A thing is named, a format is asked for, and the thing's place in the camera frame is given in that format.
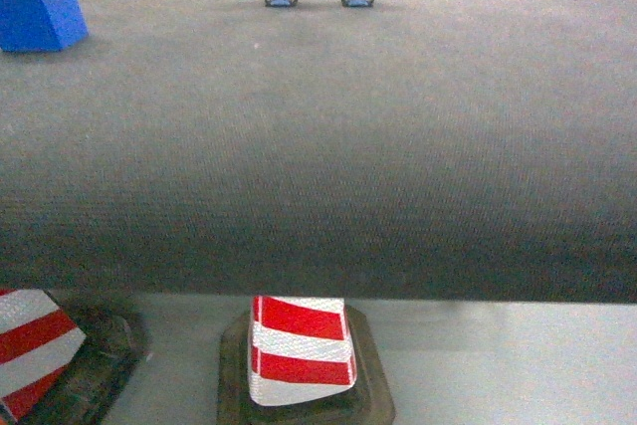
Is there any dark grey conveyor belt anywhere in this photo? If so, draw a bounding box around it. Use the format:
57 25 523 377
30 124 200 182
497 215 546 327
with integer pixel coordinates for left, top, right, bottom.
1 0 636 304

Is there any centre red white striped cone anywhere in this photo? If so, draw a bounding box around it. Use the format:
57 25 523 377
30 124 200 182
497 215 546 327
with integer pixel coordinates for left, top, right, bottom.
216 295 397 425

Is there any red white striped cone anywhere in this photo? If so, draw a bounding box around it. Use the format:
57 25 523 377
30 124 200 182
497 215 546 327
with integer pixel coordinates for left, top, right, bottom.
216 295 397 425
1 289 146 424

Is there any left red white striped cone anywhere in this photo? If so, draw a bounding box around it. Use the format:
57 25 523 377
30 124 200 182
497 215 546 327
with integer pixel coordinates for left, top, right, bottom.
1 289 146 424

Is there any blue foam block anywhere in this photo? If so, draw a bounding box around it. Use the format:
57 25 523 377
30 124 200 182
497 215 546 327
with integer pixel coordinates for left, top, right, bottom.
1 0 89 53

